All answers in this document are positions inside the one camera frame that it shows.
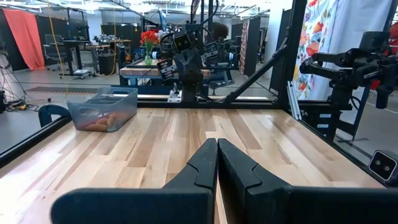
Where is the black floor cabinet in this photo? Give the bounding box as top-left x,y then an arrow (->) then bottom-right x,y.
98,52 -> 118,75

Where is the white curtain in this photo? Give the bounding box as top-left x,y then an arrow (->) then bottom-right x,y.
329,0 -> 394,103

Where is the white metal mounting bracket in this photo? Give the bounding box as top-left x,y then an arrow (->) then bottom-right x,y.
167,88 -> 183,103

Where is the wooden top background table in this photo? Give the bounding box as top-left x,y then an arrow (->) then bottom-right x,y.
119,60 -> 212,86

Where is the orange curtain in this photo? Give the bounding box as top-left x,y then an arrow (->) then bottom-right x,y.
2,8 -> 46,72

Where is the blue office chair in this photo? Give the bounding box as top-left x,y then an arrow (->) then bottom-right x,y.
206,70 -> 236,94

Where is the floral print curtain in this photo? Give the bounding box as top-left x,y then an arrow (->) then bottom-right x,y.
292,0 -> 340,100

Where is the red flower bouquet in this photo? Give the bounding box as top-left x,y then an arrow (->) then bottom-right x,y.
139,30 -> 160,50

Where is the silver metal bracket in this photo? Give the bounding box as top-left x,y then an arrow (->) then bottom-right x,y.
286,80 -> 302,121

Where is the person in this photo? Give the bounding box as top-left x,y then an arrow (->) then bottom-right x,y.
212,21 -> 230,41

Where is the black aluminium table frame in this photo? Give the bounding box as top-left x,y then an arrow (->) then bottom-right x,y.
0,0 -> 398,187

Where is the black background desk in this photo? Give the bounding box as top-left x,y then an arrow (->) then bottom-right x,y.
60,39 -> 94,77

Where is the black office chair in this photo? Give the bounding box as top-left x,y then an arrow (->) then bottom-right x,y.
43,33 -> 68,71

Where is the black table clamp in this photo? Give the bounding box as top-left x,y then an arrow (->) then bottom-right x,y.
37,104 -> 72,128

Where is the floor power cable bundle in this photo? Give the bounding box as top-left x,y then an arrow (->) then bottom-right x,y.
0,90 -> 52,113

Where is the grey translucent plastic bin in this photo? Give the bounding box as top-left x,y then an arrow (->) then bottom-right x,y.
67,86 -> 139,133

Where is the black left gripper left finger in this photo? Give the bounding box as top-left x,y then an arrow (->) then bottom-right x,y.
50,138 -> 218,224

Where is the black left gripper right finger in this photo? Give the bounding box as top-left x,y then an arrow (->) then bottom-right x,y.
217,138 -> 398,224

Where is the black table-level camera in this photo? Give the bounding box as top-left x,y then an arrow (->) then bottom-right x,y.
368,150 -> 398,182

